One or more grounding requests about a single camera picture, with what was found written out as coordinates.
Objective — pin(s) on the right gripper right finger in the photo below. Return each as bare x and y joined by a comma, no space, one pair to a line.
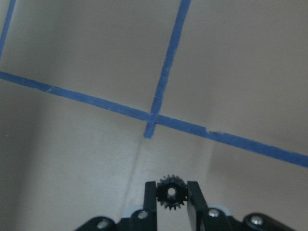
196,206

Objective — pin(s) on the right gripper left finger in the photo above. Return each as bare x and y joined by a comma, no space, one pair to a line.
150,206

